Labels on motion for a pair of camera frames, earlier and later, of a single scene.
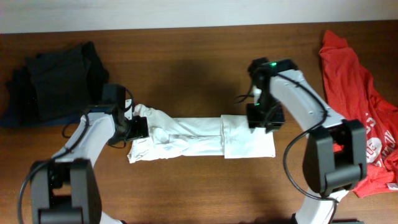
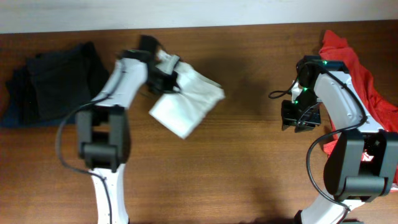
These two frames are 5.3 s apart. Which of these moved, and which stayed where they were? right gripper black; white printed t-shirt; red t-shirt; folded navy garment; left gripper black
Moved: left gripper black; right gripper black; white printed t-shirt
Stayed: red t-shirt; folded navy garment
